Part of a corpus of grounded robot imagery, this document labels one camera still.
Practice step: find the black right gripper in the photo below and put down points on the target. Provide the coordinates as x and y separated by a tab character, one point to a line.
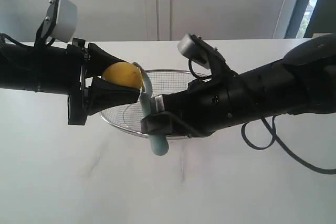
199	111

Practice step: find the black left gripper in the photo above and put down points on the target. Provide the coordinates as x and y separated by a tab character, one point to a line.
101	95

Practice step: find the yellow lemon with sticker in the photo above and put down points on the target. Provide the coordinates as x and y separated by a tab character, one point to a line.
123	74

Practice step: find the teal handled peeler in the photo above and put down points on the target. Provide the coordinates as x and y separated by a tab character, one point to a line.
159	144

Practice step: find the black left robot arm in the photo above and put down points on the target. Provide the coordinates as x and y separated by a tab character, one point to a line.
73	71

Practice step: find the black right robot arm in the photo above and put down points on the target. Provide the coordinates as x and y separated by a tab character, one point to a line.
303	81

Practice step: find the oval steel mesh basket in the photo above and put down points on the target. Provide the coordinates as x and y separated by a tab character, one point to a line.
127	117

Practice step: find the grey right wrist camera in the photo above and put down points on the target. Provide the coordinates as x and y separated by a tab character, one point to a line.
195	48

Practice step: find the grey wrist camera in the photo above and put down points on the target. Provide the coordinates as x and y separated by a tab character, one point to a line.
195	48
59	23

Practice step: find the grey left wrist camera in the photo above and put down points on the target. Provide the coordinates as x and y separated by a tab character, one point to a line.
59	23

